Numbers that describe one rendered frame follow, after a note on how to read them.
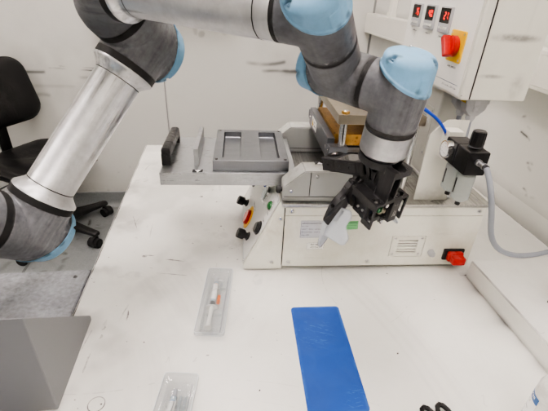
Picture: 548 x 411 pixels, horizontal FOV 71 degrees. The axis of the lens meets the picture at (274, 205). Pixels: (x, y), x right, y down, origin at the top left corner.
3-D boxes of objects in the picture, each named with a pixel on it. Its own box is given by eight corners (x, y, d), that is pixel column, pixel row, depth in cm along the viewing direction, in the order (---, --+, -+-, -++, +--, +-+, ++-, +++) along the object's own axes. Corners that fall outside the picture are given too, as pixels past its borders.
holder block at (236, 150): (280, 139, 102) (280, 130, 100) (288, 171, 85) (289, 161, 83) (218, 139, 100) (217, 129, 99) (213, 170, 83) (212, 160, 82)
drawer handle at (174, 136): (180, 141, 97) (178, 125, 95) (170, 165, 85) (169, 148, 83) (172, 141, 97) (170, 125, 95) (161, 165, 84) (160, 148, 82)
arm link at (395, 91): (391, 37, 55) (451, 53, 51) (372, 108, 62) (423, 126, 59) (369, 51, 49) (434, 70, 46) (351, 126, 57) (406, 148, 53)
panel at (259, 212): (243, 201, 116) (271, 148, 108) (243, 263, 90) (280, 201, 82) (236, 198, 115) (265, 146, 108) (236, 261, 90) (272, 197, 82)
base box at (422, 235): (411, 200, 122) (424, 148, 114) (472, 277, 90) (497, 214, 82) (243, 199, 118) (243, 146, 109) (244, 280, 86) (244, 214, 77)
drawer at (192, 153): (285, 152, 105) (287, 124, 101) (295, 189, 86) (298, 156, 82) (175, 150, 102) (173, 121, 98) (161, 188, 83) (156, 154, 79)
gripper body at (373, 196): (366, 234, 64) (386, 175, 56) (335, 202, 69) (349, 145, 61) (399, 220, 67) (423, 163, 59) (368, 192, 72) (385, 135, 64)
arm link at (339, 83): (307, 8, 53) (380, 28, 49) (322, 55, 64) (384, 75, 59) (280, 57, 53) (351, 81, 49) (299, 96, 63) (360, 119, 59)
